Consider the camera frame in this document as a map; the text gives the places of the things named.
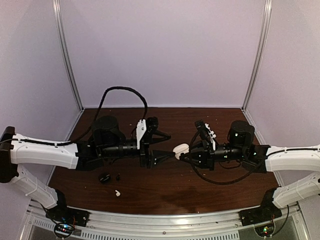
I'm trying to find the aluminium front table rail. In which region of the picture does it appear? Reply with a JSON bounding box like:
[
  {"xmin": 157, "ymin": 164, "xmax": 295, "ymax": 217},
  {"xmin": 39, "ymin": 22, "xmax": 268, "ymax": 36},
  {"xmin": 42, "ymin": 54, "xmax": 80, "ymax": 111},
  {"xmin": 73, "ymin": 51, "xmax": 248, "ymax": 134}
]
[{"xmin": 19, "ymin": 197, "xmax": 311, "ymax": 240}]

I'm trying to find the white earbud charging case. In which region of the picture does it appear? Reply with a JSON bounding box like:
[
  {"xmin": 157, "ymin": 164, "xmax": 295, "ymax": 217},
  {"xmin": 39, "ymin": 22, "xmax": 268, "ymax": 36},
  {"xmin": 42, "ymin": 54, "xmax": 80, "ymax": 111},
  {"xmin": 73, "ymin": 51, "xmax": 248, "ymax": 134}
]
[{"xmin": 172, "ymin": 143, "xmax": 189, "ymax": 160}]

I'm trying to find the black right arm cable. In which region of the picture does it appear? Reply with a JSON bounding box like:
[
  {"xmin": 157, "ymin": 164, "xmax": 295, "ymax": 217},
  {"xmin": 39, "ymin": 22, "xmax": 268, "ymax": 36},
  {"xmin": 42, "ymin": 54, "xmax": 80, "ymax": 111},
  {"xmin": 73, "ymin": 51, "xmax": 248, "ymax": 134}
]
[{"xmin": 186, "ymin": 129, "xmax": 253, "ymax": 186}]

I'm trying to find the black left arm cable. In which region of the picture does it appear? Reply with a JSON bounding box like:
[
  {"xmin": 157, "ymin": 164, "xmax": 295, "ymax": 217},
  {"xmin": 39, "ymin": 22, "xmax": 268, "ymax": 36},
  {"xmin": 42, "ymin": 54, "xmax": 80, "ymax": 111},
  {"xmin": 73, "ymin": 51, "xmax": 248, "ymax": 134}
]
[{"xmin": 57, "ymin": 86, "xmax": 149, "ymax": 147}]

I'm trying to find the black round cap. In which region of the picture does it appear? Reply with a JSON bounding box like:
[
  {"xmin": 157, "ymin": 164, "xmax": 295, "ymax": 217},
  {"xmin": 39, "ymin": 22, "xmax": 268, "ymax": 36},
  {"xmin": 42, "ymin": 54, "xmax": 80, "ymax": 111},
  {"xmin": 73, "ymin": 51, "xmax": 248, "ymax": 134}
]
[{"xmin": 98, "ymin": 173, "xmax": 111, "ymax": 184}]

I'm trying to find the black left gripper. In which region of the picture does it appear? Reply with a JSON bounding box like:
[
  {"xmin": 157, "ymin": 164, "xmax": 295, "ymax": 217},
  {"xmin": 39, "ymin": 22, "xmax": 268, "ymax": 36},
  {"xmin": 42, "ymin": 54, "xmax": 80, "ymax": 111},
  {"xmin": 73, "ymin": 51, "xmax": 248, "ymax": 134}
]
[{"xmin": 101, "ymin": 129, "xmax": 176, "ymax": 169}]

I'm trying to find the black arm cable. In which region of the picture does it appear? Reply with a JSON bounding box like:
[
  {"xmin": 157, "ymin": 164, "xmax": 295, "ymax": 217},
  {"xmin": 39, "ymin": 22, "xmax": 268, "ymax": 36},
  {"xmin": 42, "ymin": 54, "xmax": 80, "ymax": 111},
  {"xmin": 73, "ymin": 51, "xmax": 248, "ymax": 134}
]
[
  {"xmin": 57, "ymin": 86, "xmax": 149, "ymax": 147},
  {"xmin": 186, "ymin": 129, "xmax": 253, "ymax": 186}
]

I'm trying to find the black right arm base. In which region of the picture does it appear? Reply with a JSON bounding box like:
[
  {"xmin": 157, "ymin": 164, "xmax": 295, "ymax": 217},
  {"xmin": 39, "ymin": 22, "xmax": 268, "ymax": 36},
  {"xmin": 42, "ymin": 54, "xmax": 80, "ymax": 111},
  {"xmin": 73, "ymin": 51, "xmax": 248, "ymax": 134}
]
[{"xmin": 239, "ymin": 188, "xmax": 282, "ymax": 239}]

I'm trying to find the right aluminium corner post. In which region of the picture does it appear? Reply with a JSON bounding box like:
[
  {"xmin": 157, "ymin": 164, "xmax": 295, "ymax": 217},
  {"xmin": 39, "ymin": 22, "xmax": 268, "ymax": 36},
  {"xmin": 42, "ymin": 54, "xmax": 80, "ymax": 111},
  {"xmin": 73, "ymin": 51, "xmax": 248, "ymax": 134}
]
[{"xmin": 241, "ymin": 0, "xmax": 273, "ymax": 112}]

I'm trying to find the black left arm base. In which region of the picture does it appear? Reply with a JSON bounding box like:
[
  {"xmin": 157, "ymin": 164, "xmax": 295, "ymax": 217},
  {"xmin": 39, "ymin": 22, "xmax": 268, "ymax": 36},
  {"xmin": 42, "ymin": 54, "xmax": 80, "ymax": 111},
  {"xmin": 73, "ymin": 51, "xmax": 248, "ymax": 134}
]
[{"xmin": 42, "ymin": 190, "xmax": 90, "ymax": 240}]

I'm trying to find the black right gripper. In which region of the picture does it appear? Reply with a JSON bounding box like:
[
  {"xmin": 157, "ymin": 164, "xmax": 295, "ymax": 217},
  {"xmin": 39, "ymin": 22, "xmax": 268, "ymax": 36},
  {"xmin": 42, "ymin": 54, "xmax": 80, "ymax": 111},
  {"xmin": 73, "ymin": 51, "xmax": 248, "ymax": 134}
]
[{"xmin": 179, "ymin": 140, "xmax": 247, "ymax": 172}]

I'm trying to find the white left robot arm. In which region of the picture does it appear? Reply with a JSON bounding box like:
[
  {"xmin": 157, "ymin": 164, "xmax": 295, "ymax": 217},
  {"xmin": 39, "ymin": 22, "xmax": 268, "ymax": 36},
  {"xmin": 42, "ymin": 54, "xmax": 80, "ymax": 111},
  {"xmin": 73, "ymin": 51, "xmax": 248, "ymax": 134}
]
[{"xmin": 0, "ymin": 115, "xmax": 175, "ymax": 222}]

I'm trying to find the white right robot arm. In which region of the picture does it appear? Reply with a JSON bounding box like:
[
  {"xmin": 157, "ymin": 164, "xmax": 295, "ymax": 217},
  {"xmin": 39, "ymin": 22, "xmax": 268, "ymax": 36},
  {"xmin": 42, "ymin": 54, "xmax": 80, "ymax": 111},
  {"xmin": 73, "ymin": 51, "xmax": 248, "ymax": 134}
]
[{"xmin": 173, "ymin": 120, "xmax": 320, "ymax": 221}]

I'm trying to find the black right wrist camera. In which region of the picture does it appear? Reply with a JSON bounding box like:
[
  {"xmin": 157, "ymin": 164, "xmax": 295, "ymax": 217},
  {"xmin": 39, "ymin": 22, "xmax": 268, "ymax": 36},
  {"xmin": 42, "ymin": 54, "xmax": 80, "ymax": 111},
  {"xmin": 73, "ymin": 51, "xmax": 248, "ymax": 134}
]
[{"xmin": 194, "ymin": 120, "xmax": 218, "ymax": 151}]

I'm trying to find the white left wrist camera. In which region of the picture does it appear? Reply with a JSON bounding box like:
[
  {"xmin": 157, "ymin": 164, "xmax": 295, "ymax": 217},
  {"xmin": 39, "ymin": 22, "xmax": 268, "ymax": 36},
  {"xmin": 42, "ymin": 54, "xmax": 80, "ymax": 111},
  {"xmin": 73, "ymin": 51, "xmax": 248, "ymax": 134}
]
[{"xmin": 136, "ymin": 119, "xmax": 147, "ymax": 150}]

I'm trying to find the aluminium corner post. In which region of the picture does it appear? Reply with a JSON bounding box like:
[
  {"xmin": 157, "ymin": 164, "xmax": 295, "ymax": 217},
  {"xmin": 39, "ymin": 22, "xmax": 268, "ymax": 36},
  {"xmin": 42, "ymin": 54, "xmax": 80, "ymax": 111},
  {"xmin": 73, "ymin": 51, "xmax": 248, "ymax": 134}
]
[
  {"xmin": 52, "ymin": 0, "xmax": 84, "ymax": 112},
  {"xmin": 241, "ymin": 0, "xmax": 273, "ymax": 112}
]

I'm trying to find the left aluminium corner post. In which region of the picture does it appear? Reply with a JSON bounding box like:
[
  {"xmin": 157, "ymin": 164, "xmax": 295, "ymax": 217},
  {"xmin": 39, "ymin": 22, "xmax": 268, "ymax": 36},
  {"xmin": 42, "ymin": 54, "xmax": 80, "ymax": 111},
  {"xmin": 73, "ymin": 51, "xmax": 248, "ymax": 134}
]
[{"xmin": 52, "ymin": 0, "xmax": 84, "ymax": 112}]

